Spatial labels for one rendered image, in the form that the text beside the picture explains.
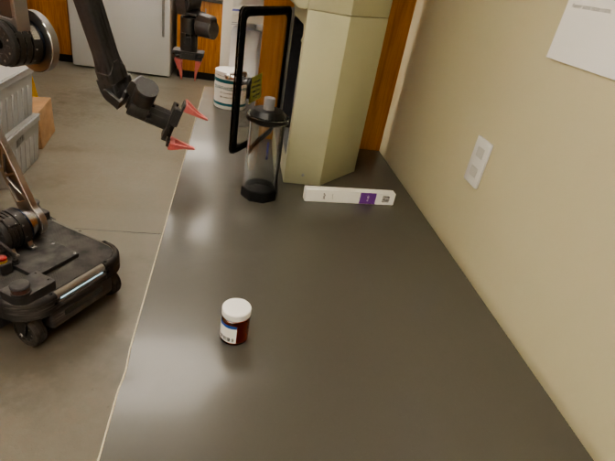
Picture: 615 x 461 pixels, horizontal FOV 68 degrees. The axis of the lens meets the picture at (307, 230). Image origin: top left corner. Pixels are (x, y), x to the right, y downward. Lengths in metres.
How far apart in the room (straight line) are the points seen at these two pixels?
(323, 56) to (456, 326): 0.74
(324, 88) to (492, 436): 0.91
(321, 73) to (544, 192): 0.63
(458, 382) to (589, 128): 0.49
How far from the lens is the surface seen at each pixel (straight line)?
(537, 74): 1.07
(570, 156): 0.94
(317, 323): 0.86
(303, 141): 1.32
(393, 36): 1.69
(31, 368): 2.13
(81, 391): 2.00
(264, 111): 1.16
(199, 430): 0.69
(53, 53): 1.86
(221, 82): 1.96
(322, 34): 1.25
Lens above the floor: 1.50
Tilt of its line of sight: 30 degrees down
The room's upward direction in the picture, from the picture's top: 10 degrees clockwise
